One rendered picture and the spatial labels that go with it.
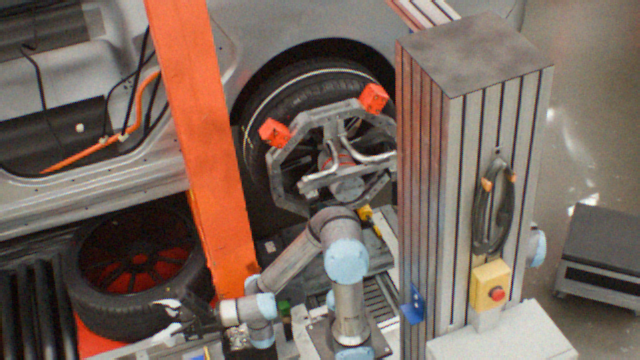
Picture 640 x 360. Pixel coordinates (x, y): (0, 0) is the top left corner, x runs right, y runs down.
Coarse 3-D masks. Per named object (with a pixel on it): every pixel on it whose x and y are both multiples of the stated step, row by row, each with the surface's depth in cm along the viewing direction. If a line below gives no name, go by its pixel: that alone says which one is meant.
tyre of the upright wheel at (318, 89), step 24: (288, 72) 321; (336, 72) 318; (360, 72) 326; (264, 96) 320; (288, 96) 312; (312, 96) 309; (336, 96) 312; (240, 120) 331; (264, 120) 314; (288, 120) 312; (240, 144) 335; (264, 144) 316; (264, 168) 324; (264, 192) 332
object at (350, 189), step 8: (344, 152) 322; (320, 160) 323; (328, 160) 319; (344, 160) 317; (352, 160) 321; (320, 168) 323; (328, 168) 317; (344, 168) 314; (360, 176) 316; (336, 184) 312; (344, 184) 312; (352, 184) 314; (360, 184) 315; (336, 192) 313; (344, 192) 315; (352, 192) 316; (360, 192) 318; (344, 200) 318
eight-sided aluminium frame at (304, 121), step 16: (304, 112) 309; (320, 112) 310; (336, 112) 307; (352, 112) 309; (288, 128) 311; (304, 128) 306; (384, 128) 320; (288, 144) 309; (384, 144) 334; (272, 160) 312; (272, 176) 317; (384, 176) 338; (272, 192) 328; (368, 192) 341; (288, 208) 331; (304, 208) 334; (352, 208) 344
